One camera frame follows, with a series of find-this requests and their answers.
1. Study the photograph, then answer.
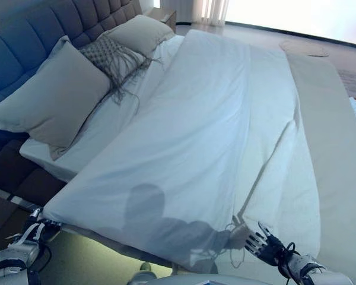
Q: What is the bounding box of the brown tufted headboard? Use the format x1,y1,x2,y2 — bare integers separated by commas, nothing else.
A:
0,0,142,110

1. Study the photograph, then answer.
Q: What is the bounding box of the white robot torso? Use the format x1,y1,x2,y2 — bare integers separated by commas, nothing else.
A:
130,268,223,285

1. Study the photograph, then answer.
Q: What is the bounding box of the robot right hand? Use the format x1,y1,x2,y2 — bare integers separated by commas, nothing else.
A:
244,221,287,264

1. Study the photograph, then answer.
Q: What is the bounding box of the beige pillow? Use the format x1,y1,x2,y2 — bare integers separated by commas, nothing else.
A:
99,14,176,57
0,35,111,161

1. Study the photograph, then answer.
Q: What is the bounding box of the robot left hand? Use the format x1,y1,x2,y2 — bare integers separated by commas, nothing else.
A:
26,207,62,238

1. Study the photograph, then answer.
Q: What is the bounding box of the beige bed runner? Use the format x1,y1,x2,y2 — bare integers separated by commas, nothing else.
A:
284,50,356,285

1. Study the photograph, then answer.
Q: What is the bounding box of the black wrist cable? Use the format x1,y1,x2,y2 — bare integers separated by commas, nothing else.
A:
277,242,302,280

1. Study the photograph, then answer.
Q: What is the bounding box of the white duvet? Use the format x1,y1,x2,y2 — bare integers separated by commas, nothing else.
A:
43,28,303,270

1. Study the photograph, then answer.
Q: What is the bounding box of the brown upholstered bed frame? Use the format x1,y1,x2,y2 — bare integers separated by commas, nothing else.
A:
0,126,68,208

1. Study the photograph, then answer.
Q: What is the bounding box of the grey fringed decorative cushion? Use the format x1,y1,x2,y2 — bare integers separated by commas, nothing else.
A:
78,37,164,118

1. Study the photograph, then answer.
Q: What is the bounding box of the mattress with white sheet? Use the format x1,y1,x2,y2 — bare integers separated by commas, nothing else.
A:
19,35,185,183

